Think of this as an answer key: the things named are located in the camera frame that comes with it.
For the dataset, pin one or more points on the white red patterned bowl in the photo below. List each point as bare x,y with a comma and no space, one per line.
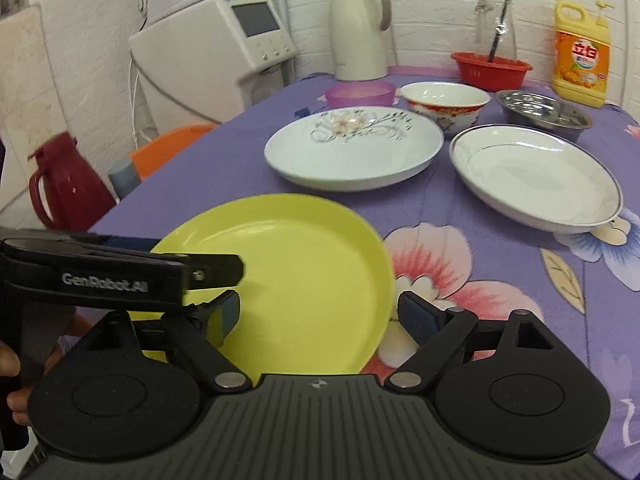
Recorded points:
453,107

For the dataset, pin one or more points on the yellow-green plastic plate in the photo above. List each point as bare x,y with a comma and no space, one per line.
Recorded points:
318,287

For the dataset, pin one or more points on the yellow dish soap bottle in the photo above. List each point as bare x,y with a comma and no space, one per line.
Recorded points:
582,49

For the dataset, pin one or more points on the cream thermos jug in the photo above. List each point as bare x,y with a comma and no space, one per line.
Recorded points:
356,29

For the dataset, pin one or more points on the stainless steel bowl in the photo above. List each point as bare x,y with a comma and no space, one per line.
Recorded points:
543,113

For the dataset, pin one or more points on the white floral ceramic plate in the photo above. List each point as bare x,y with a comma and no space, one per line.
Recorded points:
354,149

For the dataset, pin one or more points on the black stirring stick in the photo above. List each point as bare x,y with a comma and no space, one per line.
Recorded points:
499,31

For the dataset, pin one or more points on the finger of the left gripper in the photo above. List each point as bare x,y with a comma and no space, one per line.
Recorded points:
213,271

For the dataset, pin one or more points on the clear glass pitcher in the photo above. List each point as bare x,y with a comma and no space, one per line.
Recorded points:
487,14

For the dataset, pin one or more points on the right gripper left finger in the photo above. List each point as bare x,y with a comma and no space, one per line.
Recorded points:
191,339

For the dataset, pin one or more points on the person's left hand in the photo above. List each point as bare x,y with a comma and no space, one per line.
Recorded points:
18,395

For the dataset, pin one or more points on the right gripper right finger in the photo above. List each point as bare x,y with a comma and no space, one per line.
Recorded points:
446,339

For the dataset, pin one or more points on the dark red thermos jug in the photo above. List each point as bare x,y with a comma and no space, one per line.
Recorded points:
66,193

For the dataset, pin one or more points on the white water dispenser machine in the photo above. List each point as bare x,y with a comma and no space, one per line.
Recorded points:
211,61

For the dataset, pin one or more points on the purple plastic bowl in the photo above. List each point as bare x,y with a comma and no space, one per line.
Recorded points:
361,93

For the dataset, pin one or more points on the purple floral tablecloth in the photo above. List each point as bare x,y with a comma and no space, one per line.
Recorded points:
447,244

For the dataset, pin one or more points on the red plastic colander basket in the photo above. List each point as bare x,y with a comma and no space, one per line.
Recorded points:
500,74

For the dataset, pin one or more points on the white silver-rimmed plate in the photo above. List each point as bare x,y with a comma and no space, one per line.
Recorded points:
536,179

